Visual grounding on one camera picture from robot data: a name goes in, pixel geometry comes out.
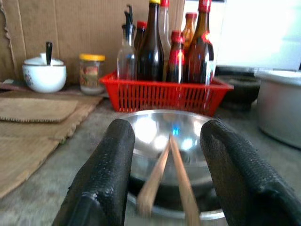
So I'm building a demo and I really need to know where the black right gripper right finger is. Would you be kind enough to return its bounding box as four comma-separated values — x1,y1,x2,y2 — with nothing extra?
199,119,301,226

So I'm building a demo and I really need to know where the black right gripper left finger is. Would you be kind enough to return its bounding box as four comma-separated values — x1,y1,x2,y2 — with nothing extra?
52,118,136,226

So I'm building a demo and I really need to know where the large stainless steel bowl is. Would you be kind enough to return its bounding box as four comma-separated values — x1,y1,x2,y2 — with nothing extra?
116,109,214,189

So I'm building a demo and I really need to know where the large aluminium pot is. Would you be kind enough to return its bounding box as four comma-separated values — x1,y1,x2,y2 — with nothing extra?
253,70,301,149

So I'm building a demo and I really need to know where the large cardboard sheet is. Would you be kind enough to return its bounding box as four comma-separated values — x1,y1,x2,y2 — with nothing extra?
0,90,104,200

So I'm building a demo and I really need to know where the dark stone mortar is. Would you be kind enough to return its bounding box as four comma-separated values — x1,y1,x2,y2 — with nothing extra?
215,74,261,111

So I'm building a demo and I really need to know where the small cardboard sheet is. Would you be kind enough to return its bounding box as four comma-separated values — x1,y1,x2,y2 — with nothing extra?
0,97,79,123

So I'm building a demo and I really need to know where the glass jar yellow lid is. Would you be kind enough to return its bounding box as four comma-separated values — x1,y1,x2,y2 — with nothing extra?
79,53,106,95

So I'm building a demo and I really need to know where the red plastic bottle basket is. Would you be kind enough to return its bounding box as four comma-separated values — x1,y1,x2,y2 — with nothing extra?
99,72,234,117

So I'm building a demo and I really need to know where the white ceramic lidded pot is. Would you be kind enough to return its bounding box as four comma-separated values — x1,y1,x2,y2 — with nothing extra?
22,53,67,94

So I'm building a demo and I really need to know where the clear glass bottle black spout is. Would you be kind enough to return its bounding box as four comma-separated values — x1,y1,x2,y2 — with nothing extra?
117,4,137,81

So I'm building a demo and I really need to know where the tall brown bottle red cap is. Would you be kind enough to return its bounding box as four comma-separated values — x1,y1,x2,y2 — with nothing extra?
185,0,216,84

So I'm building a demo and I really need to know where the tall dark bottle yellow cap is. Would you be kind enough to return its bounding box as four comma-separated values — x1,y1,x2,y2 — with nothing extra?
136,0,165,82

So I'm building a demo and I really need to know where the short dark bottle red label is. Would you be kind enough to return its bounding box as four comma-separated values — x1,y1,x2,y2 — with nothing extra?
166,30,186,83

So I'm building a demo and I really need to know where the small dark bottle red cap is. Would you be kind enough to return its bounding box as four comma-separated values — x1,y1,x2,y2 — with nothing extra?
134,20,148,51

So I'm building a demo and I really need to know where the amber bottle red cap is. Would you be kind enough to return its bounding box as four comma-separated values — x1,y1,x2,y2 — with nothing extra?
181,12,198,55

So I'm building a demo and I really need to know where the tall clear bottle red cap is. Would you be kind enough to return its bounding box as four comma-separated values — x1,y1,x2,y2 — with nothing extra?
159,0,172,81

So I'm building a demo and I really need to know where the black spoon handle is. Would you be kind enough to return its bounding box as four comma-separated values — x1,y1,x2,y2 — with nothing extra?
45,41,53,66

